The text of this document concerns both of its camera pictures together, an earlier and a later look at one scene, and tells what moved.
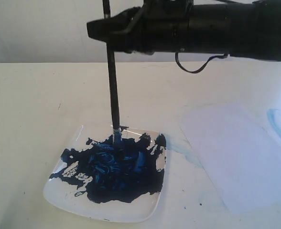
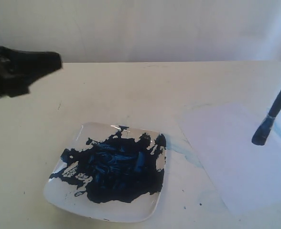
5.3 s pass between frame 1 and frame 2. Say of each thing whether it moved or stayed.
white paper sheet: stayed
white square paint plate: stayed
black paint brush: moved
